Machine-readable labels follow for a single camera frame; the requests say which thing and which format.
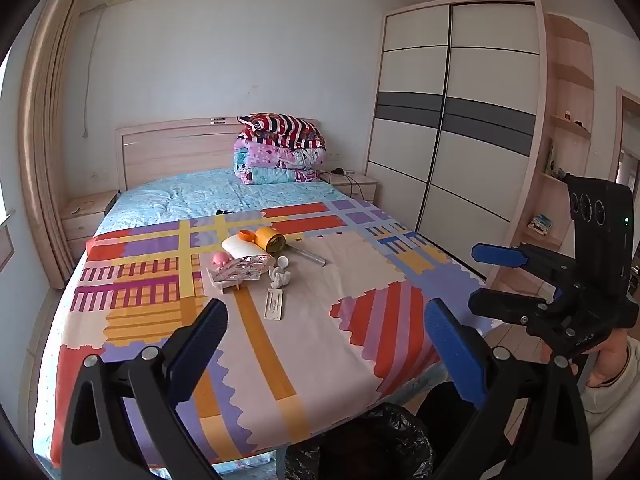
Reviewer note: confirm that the wooden bed headboard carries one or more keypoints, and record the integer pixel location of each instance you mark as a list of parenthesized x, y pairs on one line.
[(175, 150)]

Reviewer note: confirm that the orange lid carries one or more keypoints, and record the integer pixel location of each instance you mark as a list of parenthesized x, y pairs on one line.
[(245, 234)]

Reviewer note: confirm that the beige curtain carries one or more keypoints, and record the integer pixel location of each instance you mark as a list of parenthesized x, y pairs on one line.
[(45, 135)]

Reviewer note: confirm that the bed with patchwork cover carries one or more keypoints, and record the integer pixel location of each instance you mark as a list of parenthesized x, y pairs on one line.
[(175, 195)]

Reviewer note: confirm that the silver stick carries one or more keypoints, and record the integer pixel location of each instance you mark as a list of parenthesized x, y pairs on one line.
[(307, 256)]

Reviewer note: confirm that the window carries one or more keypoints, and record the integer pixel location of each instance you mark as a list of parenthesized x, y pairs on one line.
[(6, 170)]

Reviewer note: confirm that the white oval bottle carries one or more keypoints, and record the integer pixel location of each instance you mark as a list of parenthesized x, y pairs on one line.
[(240, 246)]

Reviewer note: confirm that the blue and white packet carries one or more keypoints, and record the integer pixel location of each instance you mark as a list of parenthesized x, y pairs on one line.
[(540, 222)]

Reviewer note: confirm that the pink floral folded quilt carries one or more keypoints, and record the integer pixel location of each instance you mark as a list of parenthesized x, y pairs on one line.
[(275, 162)]

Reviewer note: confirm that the wooden door frame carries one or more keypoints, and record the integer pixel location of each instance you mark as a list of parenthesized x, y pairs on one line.
[(617, 135)]

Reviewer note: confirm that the pink toy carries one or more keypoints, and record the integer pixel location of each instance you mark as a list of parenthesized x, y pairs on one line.
[(220, 259)]

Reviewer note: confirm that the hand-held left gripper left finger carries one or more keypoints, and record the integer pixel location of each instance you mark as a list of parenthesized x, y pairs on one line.
[(200, 345)]

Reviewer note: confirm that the white tissue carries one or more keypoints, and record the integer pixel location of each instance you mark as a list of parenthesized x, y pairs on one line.
[(280, 277)]

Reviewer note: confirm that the person's right forearm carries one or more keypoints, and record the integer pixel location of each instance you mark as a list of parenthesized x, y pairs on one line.
[(617, 410)]

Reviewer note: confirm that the wooden nightstand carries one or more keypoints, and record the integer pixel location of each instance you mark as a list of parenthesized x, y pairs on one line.
[(362, 185), (82, 220)]

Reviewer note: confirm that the white sliding door wardrobe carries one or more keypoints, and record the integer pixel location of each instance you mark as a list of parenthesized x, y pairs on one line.
[(450, 110)]

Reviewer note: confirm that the colourful patchwork blanket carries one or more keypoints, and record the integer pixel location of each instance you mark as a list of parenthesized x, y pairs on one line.
[(310, 280)]

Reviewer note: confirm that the wooden shelf unit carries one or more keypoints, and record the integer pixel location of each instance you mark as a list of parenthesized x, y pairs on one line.
[(570, 100)]

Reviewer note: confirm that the striped folded quilt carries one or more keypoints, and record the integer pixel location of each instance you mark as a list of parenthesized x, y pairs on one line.
[(285, 127)]

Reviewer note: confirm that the person's right hand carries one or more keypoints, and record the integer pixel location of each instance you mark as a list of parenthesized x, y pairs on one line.
[(610, 360)]

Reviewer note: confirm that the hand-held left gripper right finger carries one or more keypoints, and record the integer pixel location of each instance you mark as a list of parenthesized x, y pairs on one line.
[(452, 350)]

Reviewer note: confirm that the trash bin with black bag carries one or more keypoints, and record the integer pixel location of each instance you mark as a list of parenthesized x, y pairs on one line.
[(400, 430)]

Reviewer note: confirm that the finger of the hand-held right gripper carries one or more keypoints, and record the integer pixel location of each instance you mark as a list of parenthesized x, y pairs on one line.
[(500, 305), (497, 254)]

